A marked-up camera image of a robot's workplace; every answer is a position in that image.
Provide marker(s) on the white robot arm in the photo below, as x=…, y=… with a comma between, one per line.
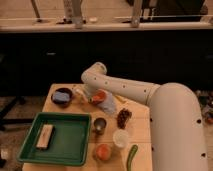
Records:
x=177, y=133

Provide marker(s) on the wooden block eraser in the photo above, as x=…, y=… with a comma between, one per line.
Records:
x=45, y=136

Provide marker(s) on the white dish brush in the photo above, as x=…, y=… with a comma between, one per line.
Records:
x=80, y=93

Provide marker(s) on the small metal cup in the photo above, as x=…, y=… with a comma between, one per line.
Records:
x=100, y=125

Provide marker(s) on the orange bowl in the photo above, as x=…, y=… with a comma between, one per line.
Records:
x=99, y=97

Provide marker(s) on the orange fruit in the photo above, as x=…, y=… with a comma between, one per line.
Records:
x=103, y=152

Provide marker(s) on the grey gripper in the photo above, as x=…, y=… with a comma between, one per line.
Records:
x=108, y=106

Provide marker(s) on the green cucumber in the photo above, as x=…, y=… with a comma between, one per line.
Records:
x=130, y=157

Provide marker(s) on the blue sponge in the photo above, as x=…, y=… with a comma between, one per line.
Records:
x=60, y=97

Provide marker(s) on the dark grape bunch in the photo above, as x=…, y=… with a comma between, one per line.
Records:
x=123, y=116

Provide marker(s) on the green plastic tray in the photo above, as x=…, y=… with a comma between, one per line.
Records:
x=68, y=143

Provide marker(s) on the dark bowl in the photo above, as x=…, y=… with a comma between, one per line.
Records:
x=64, y=90

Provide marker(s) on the white plastic cup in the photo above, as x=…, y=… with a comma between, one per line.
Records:
x=121, y=138

